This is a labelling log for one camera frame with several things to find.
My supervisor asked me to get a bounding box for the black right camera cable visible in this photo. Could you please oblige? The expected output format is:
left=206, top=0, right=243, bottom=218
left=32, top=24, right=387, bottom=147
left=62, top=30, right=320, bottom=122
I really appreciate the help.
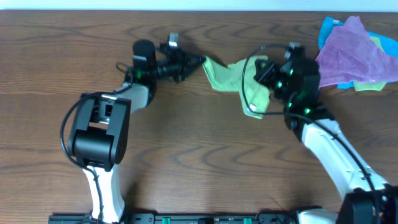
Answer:
left=241, top=43, right=382, bottom=224

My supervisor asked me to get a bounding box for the blue microfiber cloth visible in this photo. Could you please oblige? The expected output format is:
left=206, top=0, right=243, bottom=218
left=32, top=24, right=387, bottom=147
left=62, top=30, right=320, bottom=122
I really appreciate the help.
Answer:
left=318, top=17, right=397, bottom=89

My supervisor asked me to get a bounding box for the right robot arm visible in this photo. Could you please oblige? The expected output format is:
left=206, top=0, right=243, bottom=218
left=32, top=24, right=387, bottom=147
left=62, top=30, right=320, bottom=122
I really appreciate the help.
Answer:
left=254, top=58, right=397, bottom=223

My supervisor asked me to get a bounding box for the purple microfiber cloth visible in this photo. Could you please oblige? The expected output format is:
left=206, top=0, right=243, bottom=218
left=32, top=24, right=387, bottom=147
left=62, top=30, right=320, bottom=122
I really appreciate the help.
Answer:
left=316, top=16, right=397, bottom=87

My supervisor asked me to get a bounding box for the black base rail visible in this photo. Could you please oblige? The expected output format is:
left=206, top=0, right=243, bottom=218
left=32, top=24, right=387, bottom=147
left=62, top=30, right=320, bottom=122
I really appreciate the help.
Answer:
left=47, top=213, right=299, bottom=224

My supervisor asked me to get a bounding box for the green microfiber cloth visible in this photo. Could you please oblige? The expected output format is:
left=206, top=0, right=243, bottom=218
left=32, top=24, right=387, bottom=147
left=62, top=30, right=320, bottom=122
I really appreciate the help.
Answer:
left=202, top=55, right=270, bottom=119

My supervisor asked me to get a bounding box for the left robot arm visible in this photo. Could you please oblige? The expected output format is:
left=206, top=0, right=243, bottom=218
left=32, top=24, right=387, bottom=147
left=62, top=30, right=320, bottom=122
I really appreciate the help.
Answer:
left=60, top=37, right=206, bottom=223

